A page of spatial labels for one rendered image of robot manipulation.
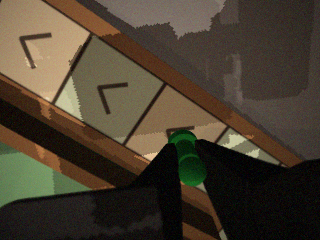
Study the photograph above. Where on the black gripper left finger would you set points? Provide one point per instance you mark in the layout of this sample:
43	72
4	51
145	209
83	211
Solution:
150	208

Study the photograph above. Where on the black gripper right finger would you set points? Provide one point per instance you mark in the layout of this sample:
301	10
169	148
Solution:
260	200

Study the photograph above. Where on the green game pawn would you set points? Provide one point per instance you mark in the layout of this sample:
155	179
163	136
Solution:
192	170

